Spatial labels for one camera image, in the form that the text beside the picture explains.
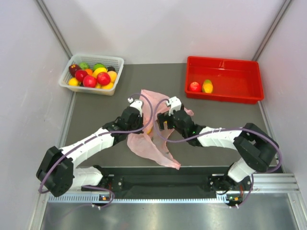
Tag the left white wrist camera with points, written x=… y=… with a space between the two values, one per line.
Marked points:
x=136 y=103

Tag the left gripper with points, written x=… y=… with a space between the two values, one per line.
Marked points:
x=140 y=119

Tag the yellow fruit basket front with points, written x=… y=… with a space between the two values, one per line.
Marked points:
x=105 y=87

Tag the white perforated basket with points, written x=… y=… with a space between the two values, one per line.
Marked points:
x=116 y=62

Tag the red apple left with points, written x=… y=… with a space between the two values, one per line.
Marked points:
x=80 y=75

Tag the dark red fruit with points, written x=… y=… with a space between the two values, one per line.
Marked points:
x=73 y=68

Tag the pink plastic bag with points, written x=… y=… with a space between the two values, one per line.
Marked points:
x=152 y=146

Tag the dark plum in basket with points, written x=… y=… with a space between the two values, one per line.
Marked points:
x=111 y=68

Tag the red apple from bag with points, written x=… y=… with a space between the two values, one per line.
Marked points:
x=195 y=87

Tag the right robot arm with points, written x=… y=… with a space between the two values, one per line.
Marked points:
x=256 y=149

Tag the red apple right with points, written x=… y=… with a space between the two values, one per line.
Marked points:
x=103 y=78

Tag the yellow banana in basket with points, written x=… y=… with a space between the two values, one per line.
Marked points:
x=98 y=70

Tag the green yellow mango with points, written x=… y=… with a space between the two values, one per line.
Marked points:
x=207 y=86

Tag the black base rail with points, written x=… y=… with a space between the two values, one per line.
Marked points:
x=167 y=183

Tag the yellow lemon in basket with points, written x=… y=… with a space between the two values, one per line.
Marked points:
x=73 y=82

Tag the red plastic tray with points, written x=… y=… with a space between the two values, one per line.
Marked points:
x=233 y=80

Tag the red apple middle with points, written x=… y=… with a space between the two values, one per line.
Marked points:
x=89 y=81

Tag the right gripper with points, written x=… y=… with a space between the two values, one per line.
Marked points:
x=162 y=117

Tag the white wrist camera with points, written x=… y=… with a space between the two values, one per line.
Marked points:
x=174 y=105
x=136 y=103

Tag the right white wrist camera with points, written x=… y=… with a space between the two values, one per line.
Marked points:
x=174 y=105

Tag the green lime right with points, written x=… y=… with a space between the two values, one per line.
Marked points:
x=98 y=65

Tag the orange fruit in basket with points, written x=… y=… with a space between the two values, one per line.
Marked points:
x=113 y=76

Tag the small orange tangerine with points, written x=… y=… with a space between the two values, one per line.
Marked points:
x=89 y=71

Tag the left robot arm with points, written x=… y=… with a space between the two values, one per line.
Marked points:
x=59 y=171

